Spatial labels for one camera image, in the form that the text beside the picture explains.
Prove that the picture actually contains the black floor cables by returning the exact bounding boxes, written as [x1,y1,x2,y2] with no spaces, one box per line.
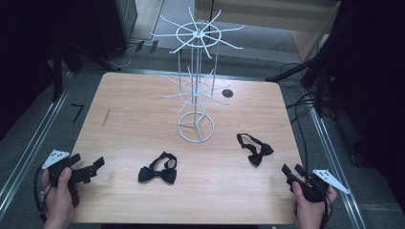
[280,61,335,179]

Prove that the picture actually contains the hand-held gripper black cable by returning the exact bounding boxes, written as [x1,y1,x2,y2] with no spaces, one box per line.
[32,163,50,222]
[318,180,334,229]

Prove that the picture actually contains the person's right hand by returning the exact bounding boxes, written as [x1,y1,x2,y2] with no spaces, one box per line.
[291,180,338,224]

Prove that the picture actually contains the metal floor rail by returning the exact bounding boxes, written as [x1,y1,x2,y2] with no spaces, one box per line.
[0,71,75,220]
[307,106,367,229]

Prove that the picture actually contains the light wooden cabinet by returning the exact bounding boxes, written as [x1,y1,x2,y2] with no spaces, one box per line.
[194,0,342,63]

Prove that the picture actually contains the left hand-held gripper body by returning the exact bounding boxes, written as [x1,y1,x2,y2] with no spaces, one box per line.
[41,149,97,208]

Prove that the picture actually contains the black bow tie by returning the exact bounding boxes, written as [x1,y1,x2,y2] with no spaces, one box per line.
[236,133,275,168]
[138,151,178,185]

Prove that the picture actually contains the white floor cable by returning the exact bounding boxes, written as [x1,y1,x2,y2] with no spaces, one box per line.
[117,44,138,69]

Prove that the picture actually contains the right hand-held gripper black cable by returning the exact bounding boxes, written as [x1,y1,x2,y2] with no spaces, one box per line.
[318,180,334,229]

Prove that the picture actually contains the person's left hand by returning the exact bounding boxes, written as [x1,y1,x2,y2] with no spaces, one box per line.
[41,166,84,223]

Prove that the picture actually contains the white wire display rack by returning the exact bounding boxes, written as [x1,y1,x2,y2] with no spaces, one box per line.
[149,7,245,144]

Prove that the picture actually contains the left hand-held gripper black cable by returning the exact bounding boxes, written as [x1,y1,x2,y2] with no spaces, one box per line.
[32,163,50,222]

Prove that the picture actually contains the dark cabinet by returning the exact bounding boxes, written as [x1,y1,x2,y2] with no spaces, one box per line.
[95,0,139,60]

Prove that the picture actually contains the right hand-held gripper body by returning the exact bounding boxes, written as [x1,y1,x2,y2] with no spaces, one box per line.
[286,168,352,204]

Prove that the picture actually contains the black metal stand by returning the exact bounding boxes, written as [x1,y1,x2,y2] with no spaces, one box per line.
[52,37,122,103]
[266,47,338,118]

